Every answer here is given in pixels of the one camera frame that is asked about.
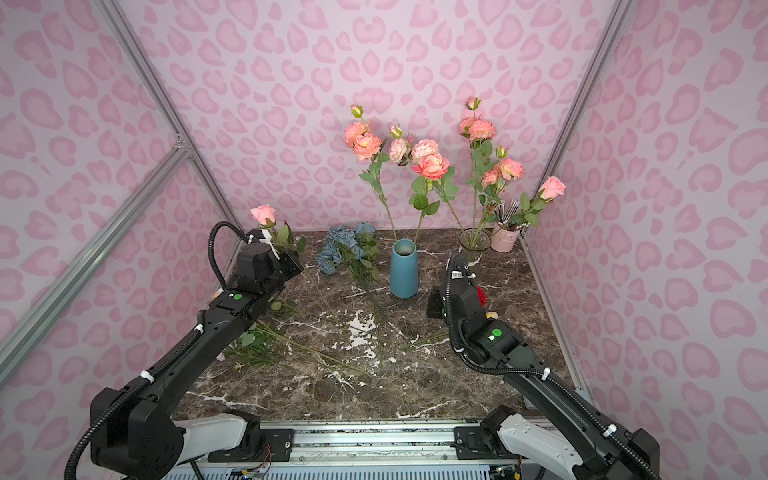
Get cream pink rose bunch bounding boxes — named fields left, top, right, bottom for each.
left=217, top=322, right=287, bottom=369

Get pale pink rose spray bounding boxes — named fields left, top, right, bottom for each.
left=388, top=125, right=439, bottom=166

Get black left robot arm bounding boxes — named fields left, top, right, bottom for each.
left=63, top=219, right=306, bottom=479

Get pink peony spray stem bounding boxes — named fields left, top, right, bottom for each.
left=459, top=97, right=525, bottom=230

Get aluminium frame post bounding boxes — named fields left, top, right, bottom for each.
left=92, top=0, right=241, bottom=227
left=526, top=0, right=637, bottom=211

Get pink artificial rose stem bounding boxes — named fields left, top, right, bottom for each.
left=509, top=176, right=566, bottom=229

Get aluminium frame post left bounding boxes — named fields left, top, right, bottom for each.
left=92, top=0, right=241, bottom=227

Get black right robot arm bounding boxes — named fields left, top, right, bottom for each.
left=427, top=253, right=660, bottom=479

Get pink rosebud stem pair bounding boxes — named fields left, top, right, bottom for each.
left=250, top=204, right=306, bottom=254

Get teal ceramic vase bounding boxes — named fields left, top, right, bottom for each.
left=390, top=239, right=419, bottom=299

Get large pink rose stem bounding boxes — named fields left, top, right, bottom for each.
left=409, top=153, right=462, bottom=243

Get red carnation flower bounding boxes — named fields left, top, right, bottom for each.
left=476, top=287, right=487, bottom=308

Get diagonal aluminium frame bar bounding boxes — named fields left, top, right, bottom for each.
left=1, top=141, right=189, bottom=385

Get clear glass vase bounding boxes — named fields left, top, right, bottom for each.
left=459, top=229, right=491, bottom=267

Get aluminium frame post right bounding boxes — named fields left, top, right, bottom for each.
left=526, top=0, right=637, bottom=211

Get blue artificial rose bunch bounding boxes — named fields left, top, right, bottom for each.
left=315, top=222, right=380, bottom=287

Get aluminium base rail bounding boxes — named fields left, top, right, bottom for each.
left=113, top=419, right=541, bottom=480

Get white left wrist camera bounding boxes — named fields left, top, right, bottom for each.
left=259, top=229, right=281, bottom=260

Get pink pencil cup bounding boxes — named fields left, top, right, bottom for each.
left=490, top=200, right=521, bottom=253

